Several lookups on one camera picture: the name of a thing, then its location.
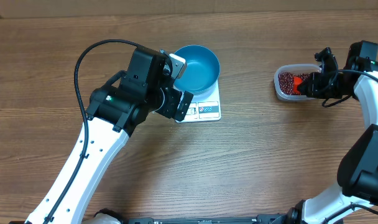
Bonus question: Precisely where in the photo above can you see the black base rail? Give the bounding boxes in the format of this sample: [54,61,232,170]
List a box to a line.
[92,208,344,224]

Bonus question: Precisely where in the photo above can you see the clear plastic container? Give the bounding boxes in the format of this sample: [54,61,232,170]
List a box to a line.
[274,63,321,101]

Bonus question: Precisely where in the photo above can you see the red adzuki beans in container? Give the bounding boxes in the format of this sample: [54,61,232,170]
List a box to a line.
[278,72,310,95]

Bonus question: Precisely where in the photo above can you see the blue bowl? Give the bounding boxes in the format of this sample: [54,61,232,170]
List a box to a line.
[174,45,221,95]

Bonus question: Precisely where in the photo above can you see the red measuring scoop blue handle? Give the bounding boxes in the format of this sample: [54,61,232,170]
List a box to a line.
[293,76,303,95]

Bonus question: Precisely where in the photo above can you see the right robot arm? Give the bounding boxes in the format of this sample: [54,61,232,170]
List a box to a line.
[274,40,378,223]

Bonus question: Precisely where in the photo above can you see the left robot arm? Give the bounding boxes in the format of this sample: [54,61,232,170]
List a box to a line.
[25,45,193,223]

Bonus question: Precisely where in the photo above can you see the white digital kitchen scale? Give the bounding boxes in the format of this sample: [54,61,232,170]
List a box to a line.
[176,82,222,123]

